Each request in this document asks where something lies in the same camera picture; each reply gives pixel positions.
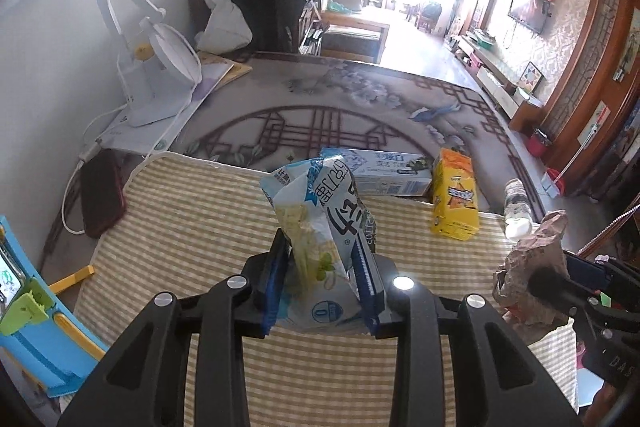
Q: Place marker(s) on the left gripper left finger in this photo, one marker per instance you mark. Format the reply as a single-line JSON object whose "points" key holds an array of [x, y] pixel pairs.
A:
{"points": [[141, 380]]}

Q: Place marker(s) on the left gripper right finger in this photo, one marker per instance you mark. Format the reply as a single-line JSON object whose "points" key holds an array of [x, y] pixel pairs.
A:
{"points": [[497, 379]]}

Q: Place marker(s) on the brown paper wrapper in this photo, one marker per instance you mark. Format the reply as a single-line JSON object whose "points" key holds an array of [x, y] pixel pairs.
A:
{"points": [[535, 261]]}

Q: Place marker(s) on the clear plastic water bottle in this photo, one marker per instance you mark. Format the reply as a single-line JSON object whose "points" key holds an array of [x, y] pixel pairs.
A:
{"points": [[518, 216]]}

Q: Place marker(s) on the blue white chip bag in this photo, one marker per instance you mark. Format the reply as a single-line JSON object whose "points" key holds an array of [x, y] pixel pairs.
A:
{"points": [[321, 215]]}

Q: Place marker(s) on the yellow orange snack box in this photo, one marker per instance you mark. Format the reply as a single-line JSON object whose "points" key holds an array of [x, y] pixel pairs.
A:
{"points": [[455, 203]]}

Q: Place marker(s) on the dark red phone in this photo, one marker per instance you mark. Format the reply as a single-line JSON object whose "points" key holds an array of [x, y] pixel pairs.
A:
{"points": [[103, 202]]}

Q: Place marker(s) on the long blue white box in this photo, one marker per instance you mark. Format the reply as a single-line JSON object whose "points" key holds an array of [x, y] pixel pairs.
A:
{"points": [[380, 173]]}

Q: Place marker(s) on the low white tv cabinet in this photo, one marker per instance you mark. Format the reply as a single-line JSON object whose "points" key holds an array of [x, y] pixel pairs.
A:
{"points": [[522, 110]]}

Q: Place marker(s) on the grey patterned table mat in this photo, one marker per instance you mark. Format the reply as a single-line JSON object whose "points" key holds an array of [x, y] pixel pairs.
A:
{"points": [[288, 107]]}

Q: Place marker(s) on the white desk lamp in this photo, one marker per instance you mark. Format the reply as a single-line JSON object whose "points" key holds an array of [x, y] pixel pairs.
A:
{"points": [[158, 70]]}

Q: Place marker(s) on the wooden coffee table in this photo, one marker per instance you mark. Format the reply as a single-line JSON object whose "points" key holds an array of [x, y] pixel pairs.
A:
{"points": [[353, 38]]}

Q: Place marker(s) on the white plastic bag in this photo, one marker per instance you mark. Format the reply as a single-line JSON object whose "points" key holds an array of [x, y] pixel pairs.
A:
{"points": [[226, 29]]}

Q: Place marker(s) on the black clothes pile on chair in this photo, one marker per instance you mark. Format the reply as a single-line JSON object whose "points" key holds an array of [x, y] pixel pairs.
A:
{"points": [[273, 23]]}

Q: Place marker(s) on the wall mounted television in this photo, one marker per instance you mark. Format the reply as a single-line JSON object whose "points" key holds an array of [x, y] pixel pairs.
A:
{"points": [[532, 14]]}

